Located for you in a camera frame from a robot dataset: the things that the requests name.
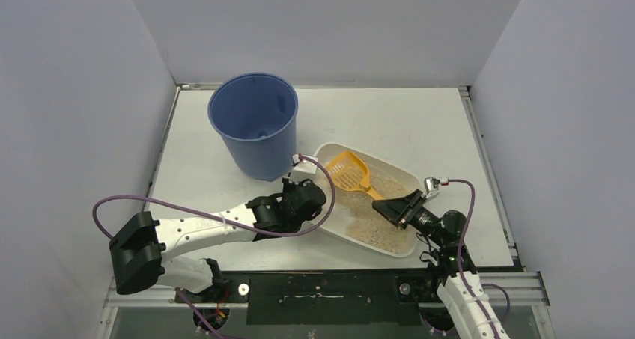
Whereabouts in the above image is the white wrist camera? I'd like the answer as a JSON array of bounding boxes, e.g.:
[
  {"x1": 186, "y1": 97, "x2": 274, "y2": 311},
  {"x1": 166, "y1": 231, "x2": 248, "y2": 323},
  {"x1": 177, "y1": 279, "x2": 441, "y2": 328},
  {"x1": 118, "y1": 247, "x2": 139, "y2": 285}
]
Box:
[
  {"x1": 423, "y1": 177, "x2": 442, "y2": 200},
  {"x1": 288, "y1": 153, "x2": 318, "y2": 183}
]

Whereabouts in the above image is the tan cat litter pile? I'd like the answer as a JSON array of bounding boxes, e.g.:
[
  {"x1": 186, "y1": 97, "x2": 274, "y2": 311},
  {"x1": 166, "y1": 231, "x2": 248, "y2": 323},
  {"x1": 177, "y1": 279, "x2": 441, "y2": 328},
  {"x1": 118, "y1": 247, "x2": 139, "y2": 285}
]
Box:
[{"x1": 322, "y1": 170, "x2": 413, "y2": 255}]

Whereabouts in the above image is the orange litter scoop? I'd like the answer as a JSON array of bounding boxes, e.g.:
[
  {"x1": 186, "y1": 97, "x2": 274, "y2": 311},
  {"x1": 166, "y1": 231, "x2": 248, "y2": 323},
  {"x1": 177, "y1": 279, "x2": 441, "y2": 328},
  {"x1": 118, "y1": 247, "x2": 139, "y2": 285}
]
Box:
[{"x1": 326, "y1": 150, "x2": 383, "y2": 200}]

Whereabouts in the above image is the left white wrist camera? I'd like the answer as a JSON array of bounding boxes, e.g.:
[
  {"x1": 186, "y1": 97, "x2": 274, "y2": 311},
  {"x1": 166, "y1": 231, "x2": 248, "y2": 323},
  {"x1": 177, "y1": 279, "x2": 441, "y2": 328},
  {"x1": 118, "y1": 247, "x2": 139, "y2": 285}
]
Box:
[{"x1": 288, "y1": 153, "x2": 318, "y2": 183}]

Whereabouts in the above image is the blue plastic bucket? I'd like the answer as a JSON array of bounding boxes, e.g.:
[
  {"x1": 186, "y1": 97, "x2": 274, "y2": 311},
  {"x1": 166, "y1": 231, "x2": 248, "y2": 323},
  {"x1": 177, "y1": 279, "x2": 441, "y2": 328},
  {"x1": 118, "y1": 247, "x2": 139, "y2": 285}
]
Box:
[{"x1": 207, "y1": 73, "x2": 299, "y2": 181}]

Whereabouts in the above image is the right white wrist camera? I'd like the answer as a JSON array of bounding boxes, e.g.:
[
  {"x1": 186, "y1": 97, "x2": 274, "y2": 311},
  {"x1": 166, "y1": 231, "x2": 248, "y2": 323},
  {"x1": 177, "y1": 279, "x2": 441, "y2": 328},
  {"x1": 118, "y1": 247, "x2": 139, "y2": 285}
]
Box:
[{"x1": 423, "y1": 177, "x2": 442, "y2": 200}]

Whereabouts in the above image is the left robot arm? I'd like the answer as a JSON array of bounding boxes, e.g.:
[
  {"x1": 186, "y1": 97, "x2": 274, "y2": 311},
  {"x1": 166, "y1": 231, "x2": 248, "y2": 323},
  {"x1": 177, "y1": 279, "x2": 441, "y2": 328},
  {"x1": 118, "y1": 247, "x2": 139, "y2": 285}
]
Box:
[{"x1": 109, "y1": 180, "x2": 327, "y2": 297}]

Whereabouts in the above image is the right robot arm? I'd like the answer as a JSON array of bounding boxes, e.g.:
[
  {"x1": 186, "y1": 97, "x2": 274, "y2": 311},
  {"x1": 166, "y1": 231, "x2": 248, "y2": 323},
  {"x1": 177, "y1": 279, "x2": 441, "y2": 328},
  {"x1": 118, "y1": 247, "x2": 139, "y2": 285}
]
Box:
[{"x1": 372, "y1": 185, "x2": 509, "y2": 338}]

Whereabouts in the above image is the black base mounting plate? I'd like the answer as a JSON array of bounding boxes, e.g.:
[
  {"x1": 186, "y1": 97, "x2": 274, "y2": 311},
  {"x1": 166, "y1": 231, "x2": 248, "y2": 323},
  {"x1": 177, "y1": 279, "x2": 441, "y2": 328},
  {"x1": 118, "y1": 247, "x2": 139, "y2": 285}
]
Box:
[{"x1": 184, "y1": 268, "x2": 453, "y2": 329}]

